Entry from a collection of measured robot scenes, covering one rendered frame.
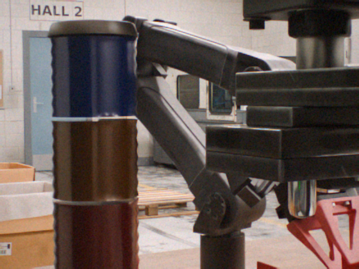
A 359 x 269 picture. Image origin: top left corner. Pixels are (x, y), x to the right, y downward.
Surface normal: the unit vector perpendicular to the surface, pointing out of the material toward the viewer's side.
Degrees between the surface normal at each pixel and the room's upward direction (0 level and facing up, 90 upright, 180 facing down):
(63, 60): 76
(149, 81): 43
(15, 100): 90
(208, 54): 85
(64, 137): 104
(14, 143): 90
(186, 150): 86
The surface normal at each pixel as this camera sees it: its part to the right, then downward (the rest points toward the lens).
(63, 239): -0.66, -0.20
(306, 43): -0.70, 0.04
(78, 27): -0.19, -0.26
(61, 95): -0.65, 0.29
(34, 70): 0.43, 0.04
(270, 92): -0.88, 0.04
